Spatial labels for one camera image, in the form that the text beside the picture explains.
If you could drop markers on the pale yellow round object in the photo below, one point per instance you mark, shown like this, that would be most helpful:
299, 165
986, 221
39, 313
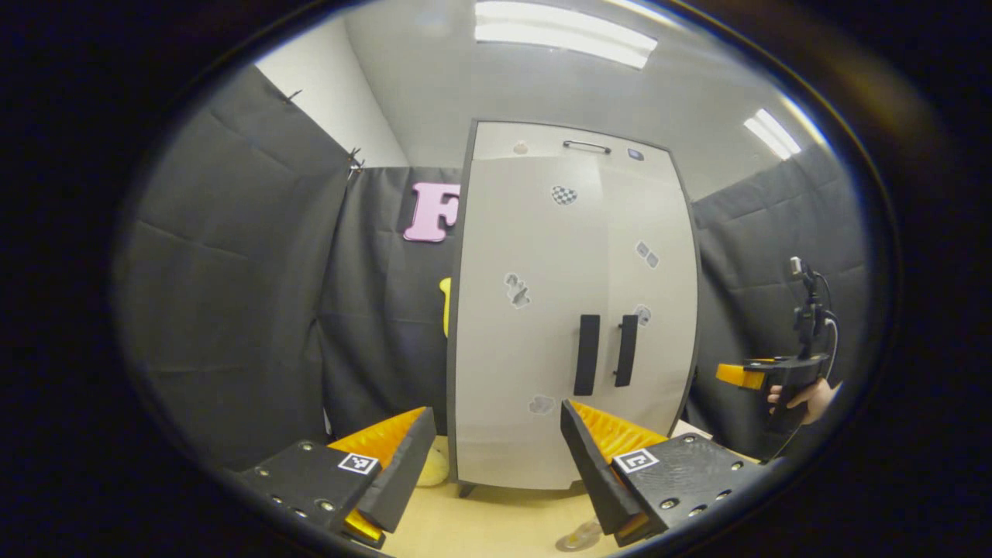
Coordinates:
434, 467

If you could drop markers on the grey cabinet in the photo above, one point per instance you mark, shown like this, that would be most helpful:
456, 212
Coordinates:
452, 372

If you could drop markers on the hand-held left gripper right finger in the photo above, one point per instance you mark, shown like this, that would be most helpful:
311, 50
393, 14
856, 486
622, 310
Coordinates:
593, 473

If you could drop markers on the grey cabinet door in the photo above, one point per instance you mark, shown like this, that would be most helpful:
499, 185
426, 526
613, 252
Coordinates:
659, 232
527, 372

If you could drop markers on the grey cabinet drawer front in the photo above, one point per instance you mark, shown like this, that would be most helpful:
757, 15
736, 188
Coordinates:
542, 143

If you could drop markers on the clear glass bottle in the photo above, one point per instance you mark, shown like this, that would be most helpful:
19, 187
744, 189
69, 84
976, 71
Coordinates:
581, 533

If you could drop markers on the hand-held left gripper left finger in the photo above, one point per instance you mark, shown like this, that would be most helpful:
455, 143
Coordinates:
407, 480

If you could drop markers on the black backdrop cloth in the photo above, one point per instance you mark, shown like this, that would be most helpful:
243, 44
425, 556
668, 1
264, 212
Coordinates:
232, 271

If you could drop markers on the large ceiling light panel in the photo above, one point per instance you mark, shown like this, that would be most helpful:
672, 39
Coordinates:
566, 35

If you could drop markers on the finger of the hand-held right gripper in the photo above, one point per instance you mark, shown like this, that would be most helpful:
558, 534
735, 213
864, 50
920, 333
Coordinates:
740, 375

